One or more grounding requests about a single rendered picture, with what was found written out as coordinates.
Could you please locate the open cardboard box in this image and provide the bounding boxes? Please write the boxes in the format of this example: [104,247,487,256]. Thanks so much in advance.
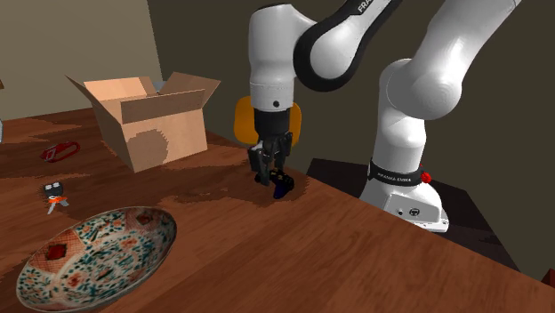
[64,71,221,174]

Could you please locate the black car key with orange tag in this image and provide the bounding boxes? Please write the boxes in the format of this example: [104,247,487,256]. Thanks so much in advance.
[43,181,70,216]

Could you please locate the dark blue small object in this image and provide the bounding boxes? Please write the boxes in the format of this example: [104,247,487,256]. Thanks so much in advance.
[269,169,296,200]

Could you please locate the patterned ceramic bowl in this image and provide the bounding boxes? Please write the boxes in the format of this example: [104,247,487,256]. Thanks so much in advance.
[15,205,179,313]

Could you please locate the orange chair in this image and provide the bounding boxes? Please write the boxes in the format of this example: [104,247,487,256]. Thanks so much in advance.
[233,95,302,147]

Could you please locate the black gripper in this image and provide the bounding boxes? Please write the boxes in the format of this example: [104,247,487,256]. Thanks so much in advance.
[247,108,294,187]

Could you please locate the brown wooden table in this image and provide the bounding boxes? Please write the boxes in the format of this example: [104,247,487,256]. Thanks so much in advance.
[0,107,555,313]

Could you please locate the dark robot stand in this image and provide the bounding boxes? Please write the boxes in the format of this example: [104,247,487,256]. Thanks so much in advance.
[305,157,521,272]

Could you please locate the red carabiner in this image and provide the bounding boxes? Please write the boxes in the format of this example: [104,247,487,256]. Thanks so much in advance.
[39,140,82,164]

